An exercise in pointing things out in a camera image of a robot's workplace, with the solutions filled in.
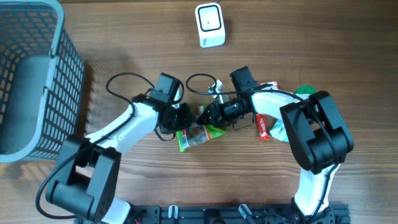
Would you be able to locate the mint green wipes packet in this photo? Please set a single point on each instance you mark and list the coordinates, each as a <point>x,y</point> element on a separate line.
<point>278,131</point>

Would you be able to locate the green gummy candy bag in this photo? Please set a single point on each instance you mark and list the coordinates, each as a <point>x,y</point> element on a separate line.
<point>197,134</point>

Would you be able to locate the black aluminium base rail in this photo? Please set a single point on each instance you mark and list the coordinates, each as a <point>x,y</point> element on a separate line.
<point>277,213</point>

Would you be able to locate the red Nescafe stick sachet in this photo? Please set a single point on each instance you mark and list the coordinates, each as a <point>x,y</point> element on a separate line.
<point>261,123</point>

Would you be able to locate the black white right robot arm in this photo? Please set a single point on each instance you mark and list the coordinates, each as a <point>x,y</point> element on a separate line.
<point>318,136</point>

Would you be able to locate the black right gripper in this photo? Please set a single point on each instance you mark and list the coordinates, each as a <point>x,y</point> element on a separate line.
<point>215,107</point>

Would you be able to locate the red small juice carton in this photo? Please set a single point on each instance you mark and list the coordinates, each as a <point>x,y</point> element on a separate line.
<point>272,85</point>

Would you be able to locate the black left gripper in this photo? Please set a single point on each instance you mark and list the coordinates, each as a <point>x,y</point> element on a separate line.
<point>186,121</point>

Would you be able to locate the grey plastic mesh basket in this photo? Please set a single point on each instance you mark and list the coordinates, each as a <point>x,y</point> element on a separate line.
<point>42,78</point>

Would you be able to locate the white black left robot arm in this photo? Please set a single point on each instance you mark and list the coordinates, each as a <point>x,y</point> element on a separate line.
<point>84,179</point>

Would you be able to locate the white barcode scanner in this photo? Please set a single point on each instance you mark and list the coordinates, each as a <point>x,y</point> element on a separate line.
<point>210,25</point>

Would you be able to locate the jar with green lid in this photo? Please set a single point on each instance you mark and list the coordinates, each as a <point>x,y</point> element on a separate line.
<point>306,89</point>

